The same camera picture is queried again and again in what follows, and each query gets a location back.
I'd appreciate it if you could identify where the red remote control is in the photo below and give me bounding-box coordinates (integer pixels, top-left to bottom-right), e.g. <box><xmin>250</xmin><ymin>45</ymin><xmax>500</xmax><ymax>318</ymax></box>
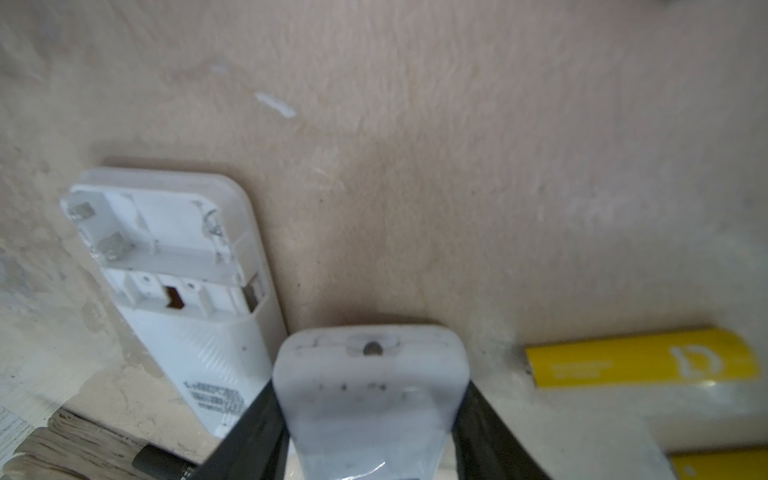
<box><xmin>272</xmin><ymin>324</ymin><xmax>470</xmax><ymax>479</ymax></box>

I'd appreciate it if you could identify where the colourful paperback book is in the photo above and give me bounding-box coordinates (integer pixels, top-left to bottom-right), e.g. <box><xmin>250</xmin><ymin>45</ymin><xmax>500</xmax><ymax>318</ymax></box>
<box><xmin>1</xmin><ymin>408</ymin><xmax>149</xmax><ymax>480</ymax></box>

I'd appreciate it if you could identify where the white remote control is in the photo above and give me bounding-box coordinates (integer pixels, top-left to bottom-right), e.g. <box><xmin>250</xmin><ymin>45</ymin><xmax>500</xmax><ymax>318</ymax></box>
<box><xmin>60</xmin><ymin>167</ymin><xmax>287</xmax><ymax>438</ymax></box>

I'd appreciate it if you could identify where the yellow battery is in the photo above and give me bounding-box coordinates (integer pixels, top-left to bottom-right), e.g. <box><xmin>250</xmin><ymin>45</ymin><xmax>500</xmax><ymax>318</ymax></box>
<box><xmin>525</xmin><ymin>327</ymin><xmax>760</xmax><ymax>388</ymax></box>
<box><xmin>669</xmin><ymin>448</ymin><xmax>768</xmax><ymax>480</ymax></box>

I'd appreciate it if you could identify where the black white marker pen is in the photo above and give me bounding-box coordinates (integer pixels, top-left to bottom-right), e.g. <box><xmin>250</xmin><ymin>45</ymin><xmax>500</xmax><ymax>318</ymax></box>
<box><xmin>132</xmin><ymin>444</ymin><xmax>197</xmax><ymax>480</ymax></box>

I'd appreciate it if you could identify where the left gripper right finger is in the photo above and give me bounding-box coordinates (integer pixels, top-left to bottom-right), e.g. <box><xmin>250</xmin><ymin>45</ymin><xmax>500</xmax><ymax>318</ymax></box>
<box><xmin>452</xmin><ymin>381</ymin><xmax>549</xmax><ymax>480</ymax></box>

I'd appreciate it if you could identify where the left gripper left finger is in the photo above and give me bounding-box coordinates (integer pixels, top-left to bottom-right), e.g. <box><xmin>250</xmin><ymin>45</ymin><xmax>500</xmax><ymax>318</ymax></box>
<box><xmin>194</xmin><ymin>381</ymin><xmax>289</xmax><ymax>480</ymax></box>

